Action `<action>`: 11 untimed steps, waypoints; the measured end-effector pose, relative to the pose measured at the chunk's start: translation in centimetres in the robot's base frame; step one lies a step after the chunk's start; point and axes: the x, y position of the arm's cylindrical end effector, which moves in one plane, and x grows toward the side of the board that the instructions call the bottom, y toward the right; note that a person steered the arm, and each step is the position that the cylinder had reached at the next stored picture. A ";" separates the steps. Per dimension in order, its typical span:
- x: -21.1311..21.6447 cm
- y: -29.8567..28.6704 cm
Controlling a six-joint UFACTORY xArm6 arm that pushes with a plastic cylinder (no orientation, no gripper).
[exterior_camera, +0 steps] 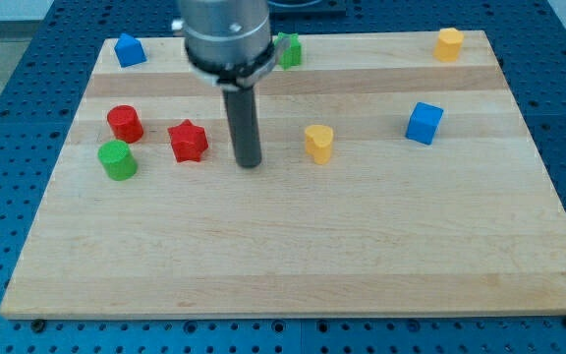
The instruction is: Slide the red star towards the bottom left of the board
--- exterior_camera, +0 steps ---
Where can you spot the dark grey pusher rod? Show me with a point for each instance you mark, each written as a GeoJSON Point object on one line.
{"type": "Point", "coordinates": [243, 126]}

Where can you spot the red star block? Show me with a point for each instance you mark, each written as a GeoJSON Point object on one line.
{"type": "Point", "coordinates": [188, 141]}

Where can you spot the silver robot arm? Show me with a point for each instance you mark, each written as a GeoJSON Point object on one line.
{"type": "Point", "coordinates": [229, 45]}

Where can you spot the green star block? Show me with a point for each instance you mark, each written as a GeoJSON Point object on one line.
{"type": "Point", "coordinates": [292, 56]}

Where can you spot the yellow heart block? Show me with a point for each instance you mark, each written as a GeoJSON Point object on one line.
{"type": "Point", "coordinates": [318, 143]}

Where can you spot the red cylinder block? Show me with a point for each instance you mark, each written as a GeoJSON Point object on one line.
{"type": "Point", "coordinates": [125, 123]}

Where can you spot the blue house-shaped block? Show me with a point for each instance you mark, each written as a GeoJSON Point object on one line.
{"type": "Point", "coordinates": [129, 51]}

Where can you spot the green cylinder block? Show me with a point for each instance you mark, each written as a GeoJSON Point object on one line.
{"type": "Point", "coordinates": [117, 160]}

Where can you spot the blue cube block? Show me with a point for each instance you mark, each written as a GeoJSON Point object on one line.
{"type": "Point", "coordinates": [423, 123]}

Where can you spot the yellow hexagon block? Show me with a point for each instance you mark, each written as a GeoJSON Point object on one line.
{"type": "Point", "coordinates": [448, 45]}

